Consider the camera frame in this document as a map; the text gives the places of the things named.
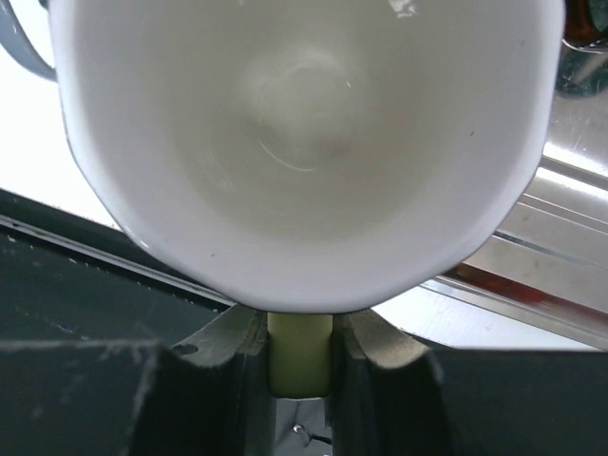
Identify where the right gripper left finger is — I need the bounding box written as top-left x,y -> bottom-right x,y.
1,308 -> 275,455

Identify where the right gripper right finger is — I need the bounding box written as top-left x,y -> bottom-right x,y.
328,311 -> 607,455

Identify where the pale yellow-green mug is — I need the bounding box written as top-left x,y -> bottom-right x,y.
47,1 -> 565,398

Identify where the grey-blue mug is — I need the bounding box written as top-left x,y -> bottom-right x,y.
1,0 -> 56,83

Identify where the steel baking tray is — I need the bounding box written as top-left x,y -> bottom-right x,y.
377,48 -> 607,350

